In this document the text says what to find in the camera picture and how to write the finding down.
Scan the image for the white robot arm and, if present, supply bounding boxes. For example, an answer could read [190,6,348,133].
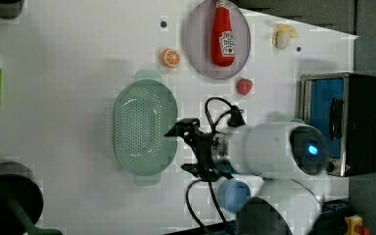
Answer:
[165,118,329,235]

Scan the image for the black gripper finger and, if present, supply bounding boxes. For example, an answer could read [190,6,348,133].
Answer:
[164,117,202,138]

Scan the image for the grey round plate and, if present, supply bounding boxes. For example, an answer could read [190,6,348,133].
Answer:
[184,0,251,79]

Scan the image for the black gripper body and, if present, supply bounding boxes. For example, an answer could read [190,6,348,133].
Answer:
[181,133,233,182]

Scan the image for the black toaster oven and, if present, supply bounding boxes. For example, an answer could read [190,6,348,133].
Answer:
[299,72,376,177]

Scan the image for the red strawberry toy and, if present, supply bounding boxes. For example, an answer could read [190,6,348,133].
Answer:
[237,78,254,96]

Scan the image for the peeled banana toy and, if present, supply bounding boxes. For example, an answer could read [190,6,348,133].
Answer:
[272,23,300,50]

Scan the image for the yellow red emergency button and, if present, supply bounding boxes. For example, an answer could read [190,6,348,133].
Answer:
[345,214,371,235]

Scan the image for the orange slice toy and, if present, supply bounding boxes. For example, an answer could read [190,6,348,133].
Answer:
[161,48,180,69]

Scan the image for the green plastic strainer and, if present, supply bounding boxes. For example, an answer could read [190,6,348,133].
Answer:
[113,70,178,187]

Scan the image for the blue bowl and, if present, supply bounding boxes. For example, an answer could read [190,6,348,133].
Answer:
[215,179,251,213]

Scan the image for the red ketchup bottle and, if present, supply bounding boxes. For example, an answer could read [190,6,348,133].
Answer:
[211,0,235,68]

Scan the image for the black cylinder post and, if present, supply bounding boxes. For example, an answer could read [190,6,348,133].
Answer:
[0,0,25,20]
[0,162,65,235]

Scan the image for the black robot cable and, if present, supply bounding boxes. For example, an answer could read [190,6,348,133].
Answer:
[185,96,247,235]

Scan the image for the black cylinder post upper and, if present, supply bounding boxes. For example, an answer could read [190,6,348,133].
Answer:
[0,0,25,20]

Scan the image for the black cylinder post lower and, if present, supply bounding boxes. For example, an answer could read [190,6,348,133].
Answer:
[0,162,65,235]

